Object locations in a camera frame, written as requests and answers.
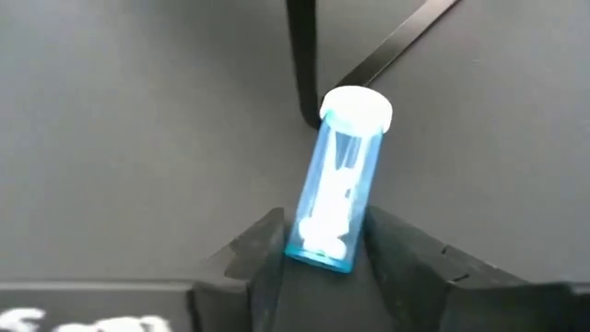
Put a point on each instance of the blue pill bottle white cap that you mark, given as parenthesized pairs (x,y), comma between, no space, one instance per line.
(338,184)

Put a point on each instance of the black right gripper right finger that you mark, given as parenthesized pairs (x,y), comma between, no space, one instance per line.
(415,286)

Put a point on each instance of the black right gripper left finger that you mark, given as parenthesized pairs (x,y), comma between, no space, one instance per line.
(249,276)

